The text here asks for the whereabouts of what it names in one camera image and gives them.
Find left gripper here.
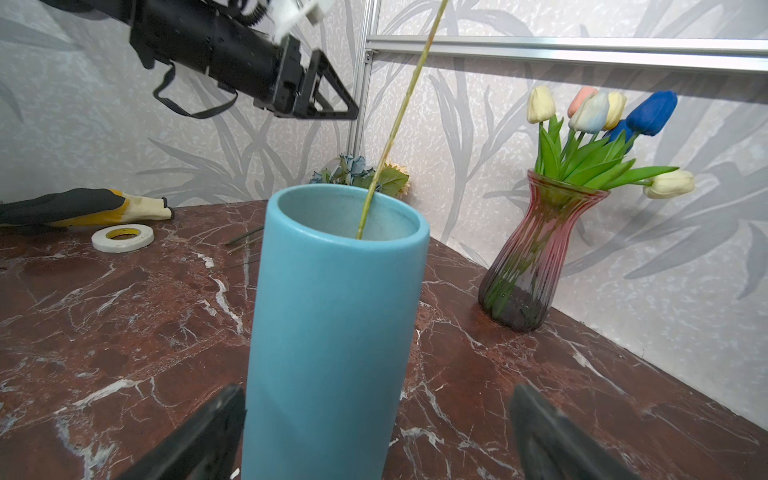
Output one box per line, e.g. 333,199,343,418
130,1,359,120

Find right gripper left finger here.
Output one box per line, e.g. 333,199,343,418
120,385,246,479

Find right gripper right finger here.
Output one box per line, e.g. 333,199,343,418
508,385,638,480

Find cream sunflower stem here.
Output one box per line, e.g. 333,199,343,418
355,0,449,240

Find red glass vase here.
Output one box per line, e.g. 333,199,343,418
478,170,609,333

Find teal ceramic vase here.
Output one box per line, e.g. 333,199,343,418
242,184,430,479

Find pink tulip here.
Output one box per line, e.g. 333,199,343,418
567,86,598,118

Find white blue tulip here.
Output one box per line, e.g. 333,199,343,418
569,92,610,148

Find dark blue tulip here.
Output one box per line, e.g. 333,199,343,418
604,119,639,151

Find yellow cream tulip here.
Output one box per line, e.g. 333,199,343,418
603,91,627,131

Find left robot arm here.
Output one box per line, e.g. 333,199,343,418
50,0,359,120

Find teal hydrangea bouquet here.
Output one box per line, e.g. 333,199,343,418
310,155,410,198

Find white tape roll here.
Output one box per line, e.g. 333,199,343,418
91,224,155,254

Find black work glove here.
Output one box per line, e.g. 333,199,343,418
1,188,174,228

